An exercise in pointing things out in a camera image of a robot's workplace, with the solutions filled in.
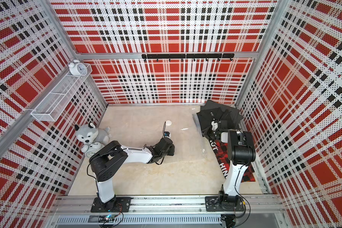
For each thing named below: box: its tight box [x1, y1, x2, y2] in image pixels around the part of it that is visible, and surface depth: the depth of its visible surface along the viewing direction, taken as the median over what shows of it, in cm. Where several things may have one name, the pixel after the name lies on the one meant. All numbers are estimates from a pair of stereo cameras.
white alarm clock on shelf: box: [68, 59, 88, 77], surface depth 83 cm
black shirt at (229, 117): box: [196, 99, 244, 131], surface depth 113 cm
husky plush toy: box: [74, 122, 112, 145], surface depth 84 cm
